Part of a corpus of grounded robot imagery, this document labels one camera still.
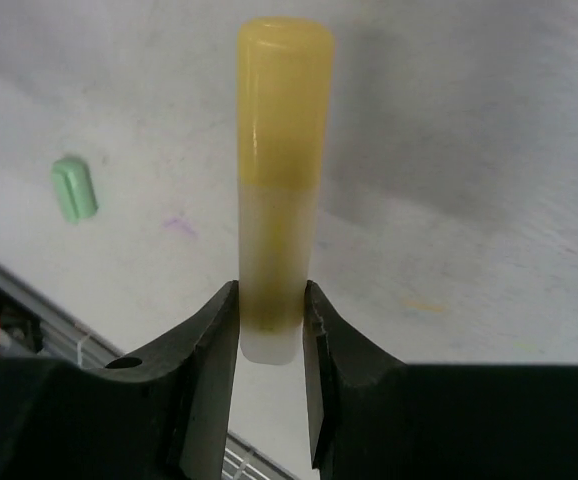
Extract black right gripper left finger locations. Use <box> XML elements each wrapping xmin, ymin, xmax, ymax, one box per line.
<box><xmin>0</xmin><ymin>281</ymin><xmax>239</xmax><ymax>479</ymax></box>

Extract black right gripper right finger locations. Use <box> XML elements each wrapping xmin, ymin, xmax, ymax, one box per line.
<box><xmin>303</xmin><ymin>282</ymin><xmax>578</xmax><ymax>479</ymax></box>

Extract yellow highlighter pen body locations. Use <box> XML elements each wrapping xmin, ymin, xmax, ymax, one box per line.
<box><xmin>238</xmin><ymin>184</ymin><xmax>318</xmax><ymax>365</ymax></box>

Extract green highlighter cap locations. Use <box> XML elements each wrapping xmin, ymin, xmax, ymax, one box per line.
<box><xmin>50</xmin><ymin>156</ymin><xmax>98</xmax><ymax>224</ymax></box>

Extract yellow highlighter cap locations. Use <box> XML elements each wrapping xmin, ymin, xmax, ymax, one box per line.
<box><xmin>237</xmin><ymin>17</ymin><xmax>334</xmax><ymax>190</ymax></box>

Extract aluminium table edge rail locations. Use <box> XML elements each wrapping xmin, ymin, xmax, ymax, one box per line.
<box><xmin>0</xmin><ymin>266</ymin><xmax>318</xmax><ymax>479</ymax></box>

